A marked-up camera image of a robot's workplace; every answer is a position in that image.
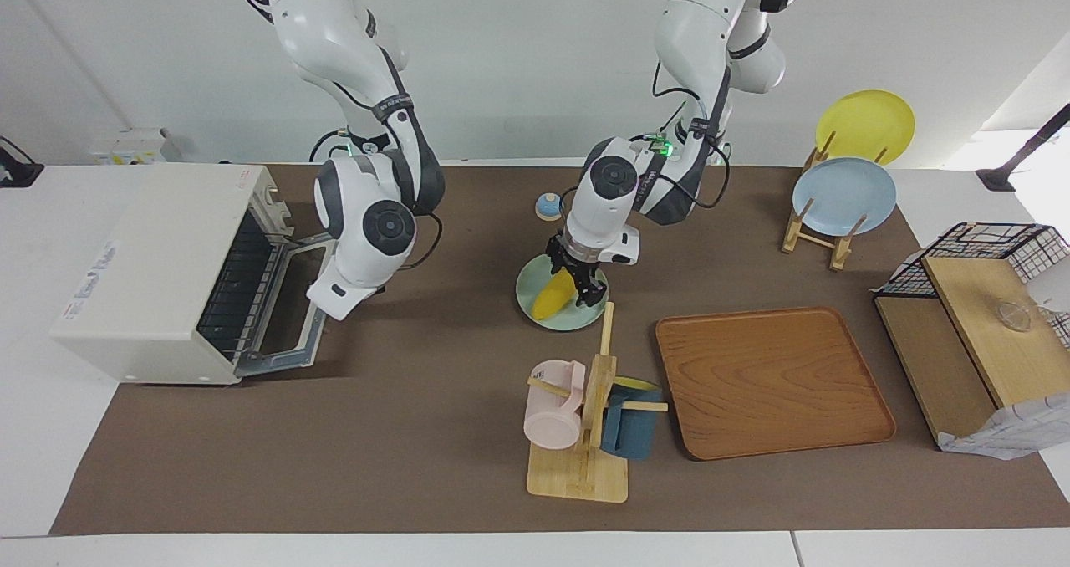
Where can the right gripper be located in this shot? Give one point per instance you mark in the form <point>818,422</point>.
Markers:
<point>343,291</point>

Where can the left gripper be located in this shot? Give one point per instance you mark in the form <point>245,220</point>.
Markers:
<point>602,245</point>

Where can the yellow corn cob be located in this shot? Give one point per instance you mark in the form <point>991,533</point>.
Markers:
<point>552,299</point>

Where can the pale green plate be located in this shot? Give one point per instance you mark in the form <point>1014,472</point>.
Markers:
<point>585,318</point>

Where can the toaster oven glass door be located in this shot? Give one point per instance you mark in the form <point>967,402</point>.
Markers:
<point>288,316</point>

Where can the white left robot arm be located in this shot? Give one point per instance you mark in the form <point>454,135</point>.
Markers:
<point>702,23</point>

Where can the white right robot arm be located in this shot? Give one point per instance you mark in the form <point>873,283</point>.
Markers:
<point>334,23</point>

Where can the white toaster oven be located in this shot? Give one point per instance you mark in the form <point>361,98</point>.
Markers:
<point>150,274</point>

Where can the small blue jar wooden knob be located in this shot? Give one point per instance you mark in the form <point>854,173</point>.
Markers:
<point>548,209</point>

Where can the pink mug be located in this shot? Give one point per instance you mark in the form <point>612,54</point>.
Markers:
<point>552,421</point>

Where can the brown table mat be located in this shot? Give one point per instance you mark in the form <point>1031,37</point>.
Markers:
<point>418,433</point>

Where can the dark blue mug yellow inside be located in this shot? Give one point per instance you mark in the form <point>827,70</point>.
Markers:
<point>631,437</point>

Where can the wooden mug tree stand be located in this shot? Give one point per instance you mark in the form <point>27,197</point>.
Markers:
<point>577,479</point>

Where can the brown wooden tray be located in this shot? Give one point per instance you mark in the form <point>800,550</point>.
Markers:
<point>769,383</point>

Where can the wooden dish rack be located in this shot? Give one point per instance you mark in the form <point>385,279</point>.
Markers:
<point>792,234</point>

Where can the white box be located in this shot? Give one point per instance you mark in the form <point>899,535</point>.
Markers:
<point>134,147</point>

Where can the light blue plate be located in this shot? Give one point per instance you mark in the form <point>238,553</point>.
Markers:
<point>844,197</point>

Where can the yellow plate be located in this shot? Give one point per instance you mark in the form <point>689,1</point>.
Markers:
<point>869,124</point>

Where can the black stand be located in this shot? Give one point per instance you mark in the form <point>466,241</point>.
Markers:
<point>1028,149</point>
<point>17,170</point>

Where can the clear glass cup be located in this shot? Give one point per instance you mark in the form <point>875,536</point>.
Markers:
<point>1013,316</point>

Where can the white crumpled plastic sheet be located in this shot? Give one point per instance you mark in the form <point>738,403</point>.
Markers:
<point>1011,437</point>

